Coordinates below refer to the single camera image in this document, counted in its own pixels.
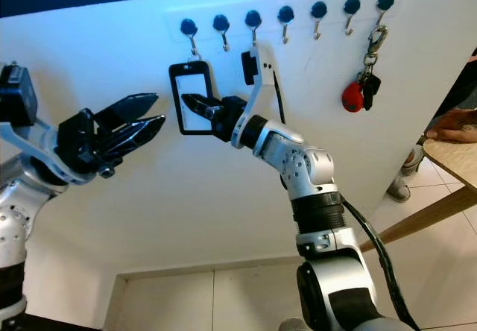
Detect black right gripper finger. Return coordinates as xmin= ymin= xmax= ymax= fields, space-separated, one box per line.
xmin=180 ymin=92 xmax=224 ymax=120

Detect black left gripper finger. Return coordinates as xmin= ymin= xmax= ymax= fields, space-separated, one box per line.
xmin=93 ymin=92 xmax=159 ymax=132
xmin=108 ymin=115 xmax=167 ymax=160

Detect black framed badge holder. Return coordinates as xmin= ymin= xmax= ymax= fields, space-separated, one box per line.
xmin=168 ymin=60 xmax=212 ymax=136

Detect blue knob metal hook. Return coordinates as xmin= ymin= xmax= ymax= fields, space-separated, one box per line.
xmin=377 ymin=0 xmax=395 ymax=28
xmin=212 ymin=14 xmax=230 ymax=52
xmin=311 ymin=1 xmax=328 ymax=41
xmin=344 ymin=0 xmax=361 ymax=37
xmin=180 ymin=19 xmax=199 ymax=57
xmin=245 ymin=10 xmax=262 ymax=47
xmin=277 ymin=5 xmax=294 ymax=45

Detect person bare hand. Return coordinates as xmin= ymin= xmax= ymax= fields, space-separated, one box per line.
xmin=425 ymin=109 xmax=477 ymax=143

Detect white partition panel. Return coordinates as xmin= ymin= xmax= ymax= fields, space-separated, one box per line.
xmin=0 ymin=0 xmax=477 ymax=328

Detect key bunch with red fob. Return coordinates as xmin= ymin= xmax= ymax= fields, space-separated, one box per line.
xmin=341 ymin=24 xmax=388 ymax=114

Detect beige baseboard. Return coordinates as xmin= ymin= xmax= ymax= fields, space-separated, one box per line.
xmin=116 ymin=255 xmax=303 ymax=278

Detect slanted wooden table leg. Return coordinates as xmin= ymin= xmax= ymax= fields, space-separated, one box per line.
xmin=361 ymin=186 xmax=477 ymax=253

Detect black shorts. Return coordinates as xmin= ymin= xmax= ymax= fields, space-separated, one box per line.
xmin=427 ymin=48 xmax=477 ymax=119

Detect light wooden table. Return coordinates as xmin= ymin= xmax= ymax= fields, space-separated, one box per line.
xmin=423 ymin=139 xmax=477 ymax=190

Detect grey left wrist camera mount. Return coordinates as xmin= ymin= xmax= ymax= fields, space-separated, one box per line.
xmin=0 ymin=63 xmax=79 ymax=186

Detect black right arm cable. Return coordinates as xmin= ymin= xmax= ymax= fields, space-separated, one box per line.
xmin=339 ymin=197 xmax=422 ymax=331

